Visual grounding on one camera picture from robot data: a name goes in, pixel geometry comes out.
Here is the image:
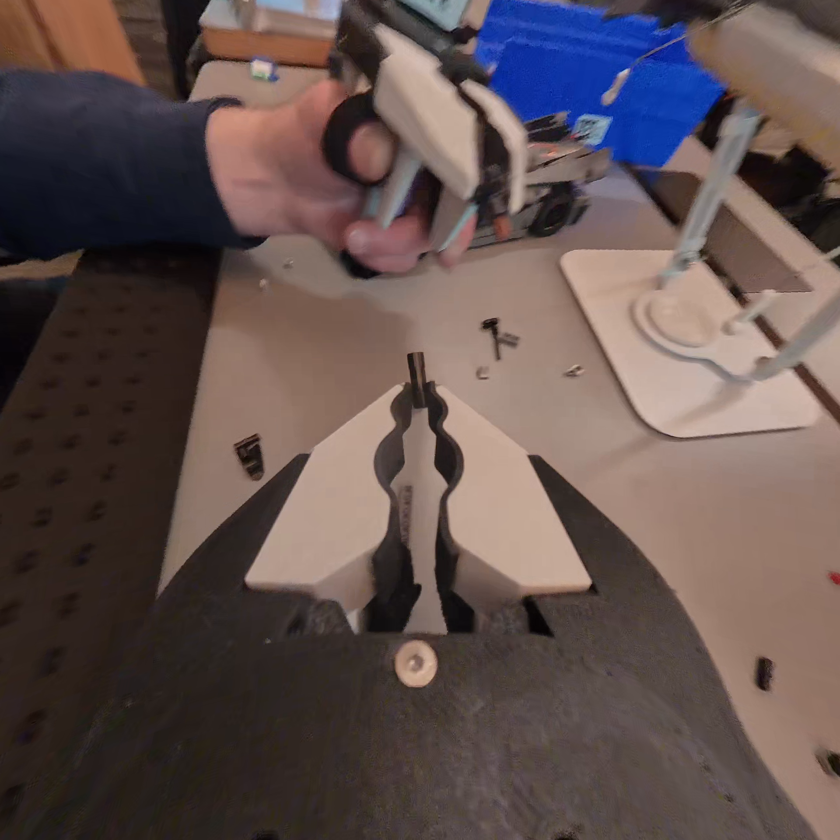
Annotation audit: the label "wooden pillar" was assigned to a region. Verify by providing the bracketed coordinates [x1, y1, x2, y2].
[0, 0, 147, 86]

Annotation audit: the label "white book stand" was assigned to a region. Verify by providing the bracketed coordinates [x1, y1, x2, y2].
[561, 13, 840, 439]

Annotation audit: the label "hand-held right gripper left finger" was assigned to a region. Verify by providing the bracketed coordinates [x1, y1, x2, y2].
[244, 384, 421, 632]

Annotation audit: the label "blue bin with marker tag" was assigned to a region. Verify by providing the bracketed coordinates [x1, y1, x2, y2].
[472, 0, 724, 169]

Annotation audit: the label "person's left forearm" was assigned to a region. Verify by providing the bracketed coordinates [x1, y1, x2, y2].
[0, 69, 263, 260]

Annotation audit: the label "person's left hand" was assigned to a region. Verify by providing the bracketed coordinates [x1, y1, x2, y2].
[206, 79, 481, 273]

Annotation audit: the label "black lego beam blue pins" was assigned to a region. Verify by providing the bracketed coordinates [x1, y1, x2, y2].
[233, 434, 265, 481]

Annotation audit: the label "dark lego car model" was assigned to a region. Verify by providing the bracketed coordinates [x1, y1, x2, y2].
[472, 112, 616, 248]

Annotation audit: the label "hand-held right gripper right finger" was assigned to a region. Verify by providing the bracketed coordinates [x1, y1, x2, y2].
[428, 384, 593, 632]

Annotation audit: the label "black dimpled fabric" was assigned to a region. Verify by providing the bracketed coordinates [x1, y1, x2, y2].
[0, 249, 222, 840]

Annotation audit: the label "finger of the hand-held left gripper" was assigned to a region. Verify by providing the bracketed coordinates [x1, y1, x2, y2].
[461, 84, 529, 215]
[373, 28, 484, 202]

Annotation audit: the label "wooden tray with tablet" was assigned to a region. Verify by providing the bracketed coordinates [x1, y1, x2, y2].
[200, 0, 339, 68]

